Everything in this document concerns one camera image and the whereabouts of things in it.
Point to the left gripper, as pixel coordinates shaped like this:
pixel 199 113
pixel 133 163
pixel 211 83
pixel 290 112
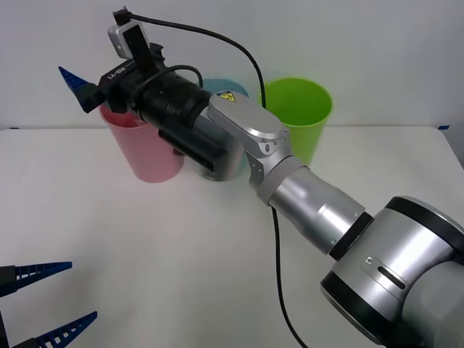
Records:
pixel 1 328

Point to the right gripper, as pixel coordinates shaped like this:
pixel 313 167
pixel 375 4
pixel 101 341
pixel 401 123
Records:
pixel 116 87

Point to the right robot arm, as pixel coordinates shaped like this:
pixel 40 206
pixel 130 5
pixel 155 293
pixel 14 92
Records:
pixel 253 127

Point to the pink plastic bin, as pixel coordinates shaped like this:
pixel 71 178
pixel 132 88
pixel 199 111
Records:
pixel 145 156

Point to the pale blue plastic bin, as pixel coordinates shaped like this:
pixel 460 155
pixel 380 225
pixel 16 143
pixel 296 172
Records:
pixel 232 85

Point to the green plastic bin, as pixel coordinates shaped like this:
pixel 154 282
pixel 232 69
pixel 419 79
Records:
pixel 308 137

